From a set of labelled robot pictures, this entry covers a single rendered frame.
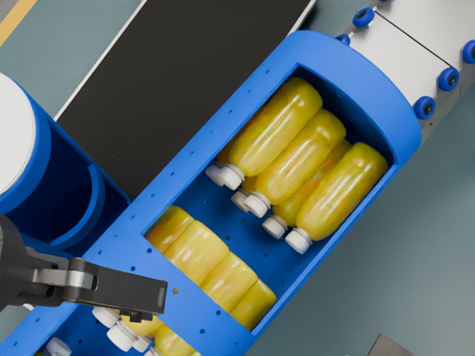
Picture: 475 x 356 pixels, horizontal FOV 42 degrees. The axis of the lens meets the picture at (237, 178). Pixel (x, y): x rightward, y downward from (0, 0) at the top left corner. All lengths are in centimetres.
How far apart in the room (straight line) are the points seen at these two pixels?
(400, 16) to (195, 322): 77
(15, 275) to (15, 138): 78
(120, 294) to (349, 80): 56
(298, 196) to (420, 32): 46
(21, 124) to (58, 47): 128
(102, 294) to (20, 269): 6
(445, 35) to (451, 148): 97
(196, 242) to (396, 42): 63
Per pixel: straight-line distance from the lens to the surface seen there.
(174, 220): 93
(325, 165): 106
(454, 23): 134
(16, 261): 39
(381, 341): 106
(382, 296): 209
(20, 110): 117
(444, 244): 216
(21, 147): 115
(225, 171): 96
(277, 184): 98
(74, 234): 152
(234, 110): 92
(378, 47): 128
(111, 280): 43
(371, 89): 90
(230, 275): 91
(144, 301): 45
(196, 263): 87
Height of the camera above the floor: 205
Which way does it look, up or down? 75 degrees down
